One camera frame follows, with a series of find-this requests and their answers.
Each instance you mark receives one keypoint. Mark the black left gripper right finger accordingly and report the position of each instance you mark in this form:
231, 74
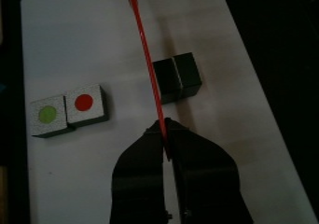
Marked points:
207, 178

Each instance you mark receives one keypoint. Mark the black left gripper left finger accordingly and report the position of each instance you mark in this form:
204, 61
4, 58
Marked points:
136, 178

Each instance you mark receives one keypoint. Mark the red toy knife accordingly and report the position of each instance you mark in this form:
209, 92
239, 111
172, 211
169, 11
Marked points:
149, 69

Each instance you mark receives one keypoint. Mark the sushi piece red dot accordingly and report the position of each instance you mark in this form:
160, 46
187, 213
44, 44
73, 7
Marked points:
84, 102

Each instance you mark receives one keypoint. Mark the sushi piece green dot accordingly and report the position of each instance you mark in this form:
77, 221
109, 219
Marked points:
46, 114

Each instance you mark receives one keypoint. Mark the dark sushi piece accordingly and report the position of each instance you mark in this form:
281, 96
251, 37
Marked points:
165, 78
188, 72

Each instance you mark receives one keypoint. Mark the white cutting board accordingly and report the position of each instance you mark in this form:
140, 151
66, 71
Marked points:
82, 47

